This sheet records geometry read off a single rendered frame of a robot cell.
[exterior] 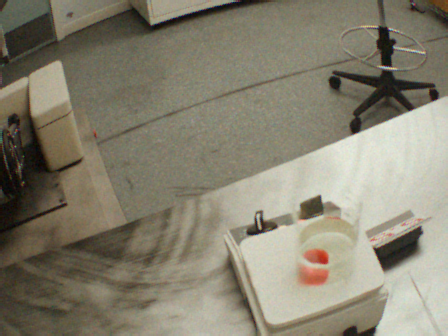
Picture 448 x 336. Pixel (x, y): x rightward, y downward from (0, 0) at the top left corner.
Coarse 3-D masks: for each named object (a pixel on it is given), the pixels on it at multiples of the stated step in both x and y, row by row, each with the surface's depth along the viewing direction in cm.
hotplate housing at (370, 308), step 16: (224, 240) 65; (240, 256) 56; (240, 272) 55; (240, 288) 59; (384, 288) 49; (256, 304) 51; (352, 304) 48; (368, 304) 48; (384, 304) 49; (256, 320) 50; (320, 320) 48; (336, 320) 48; (352, 320) 49; (368, 320) 50
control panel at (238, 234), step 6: (282, 216) 65; (288, 216) 64; (276, 222) 63; (282, 222) 62; (288, 222) 62; (234, 228) 65; (240, 228) 64; (246, 228) 64; (276, 228) 61; (234, 234) 62; (240, 234) 62; (246, 234) 61; (234, 240) 60; (240, 240) 60
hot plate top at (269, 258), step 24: (264, 240) 55; (288, 240) 54; (360, 240) 52; (264, 264) 52; (288, 264) 52; (360, 264) 50; (264, 288) 50; (288, 288) 50; (312, 288) 49; (336, 288) 48; (360, 288) 48; (264, 312) 48; (288, 312) 47; (312, 312) 47
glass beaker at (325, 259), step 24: (312, 192) 49; (336, 192) 49; (360, 192) 46; (312, 216) 50; (336, 216) 50; (360, 216) 44; (312, 240) 45; (336, 240) 44; (312, 264) 47; (336, 264) 46
